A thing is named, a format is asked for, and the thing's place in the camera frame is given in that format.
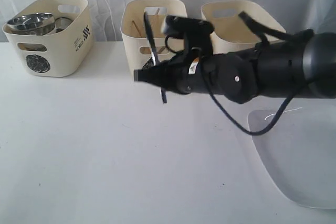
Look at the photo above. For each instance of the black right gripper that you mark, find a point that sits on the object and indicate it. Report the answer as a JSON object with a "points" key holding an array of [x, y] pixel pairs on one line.
{"points": [[184, 76]]}

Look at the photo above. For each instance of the steel table knife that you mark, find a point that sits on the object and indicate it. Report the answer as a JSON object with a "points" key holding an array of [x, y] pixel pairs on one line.
{"points": [[151, 37]]}

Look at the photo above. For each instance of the wooden chopstick diagonal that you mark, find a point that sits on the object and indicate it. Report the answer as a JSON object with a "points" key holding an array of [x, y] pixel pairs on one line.
{"points": [[138, 30]]}

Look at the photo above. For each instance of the steel mug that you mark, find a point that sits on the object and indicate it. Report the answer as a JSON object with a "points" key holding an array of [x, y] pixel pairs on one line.
{"points": [[32, 47], [62, 23]]}

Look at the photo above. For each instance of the stainless steel bowl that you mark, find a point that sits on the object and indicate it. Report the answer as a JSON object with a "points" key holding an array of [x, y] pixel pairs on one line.
{"points": [[29, 24]]}

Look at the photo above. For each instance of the white square plate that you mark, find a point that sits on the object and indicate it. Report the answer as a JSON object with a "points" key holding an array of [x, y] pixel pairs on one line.
{"points": [[298, 153]]}

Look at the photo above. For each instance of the white ceramic bowl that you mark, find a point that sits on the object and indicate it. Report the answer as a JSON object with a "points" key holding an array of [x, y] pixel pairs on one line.
{"points": [[47, 30]]}

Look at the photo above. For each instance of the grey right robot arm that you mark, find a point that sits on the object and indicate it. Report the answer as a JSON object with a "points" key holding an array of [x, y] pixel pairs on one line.
{"points": [[304, 67]]}

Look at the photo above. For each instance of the cream bin with triangle mark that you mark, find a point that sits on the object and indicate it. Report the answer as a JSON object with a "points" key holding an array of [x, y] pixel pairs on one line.
{"points": [[137, 49]]}

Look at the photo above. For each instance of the cream bin with square mark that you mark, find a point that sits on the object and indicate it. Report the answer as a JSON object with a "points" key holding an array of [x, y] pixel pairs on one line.
{"points": [[230, 32]]}

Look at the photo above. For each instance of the cream bin with circle mark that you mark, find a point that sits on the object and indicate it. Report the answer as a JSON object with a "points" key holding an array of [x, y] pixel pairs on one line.
{"points": [[65, 50]]}

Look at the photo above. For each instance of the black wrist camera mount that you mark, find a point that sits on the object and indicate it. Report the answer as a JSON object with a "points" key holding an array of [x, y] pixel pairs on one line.
{"points": [[195, 33]]}

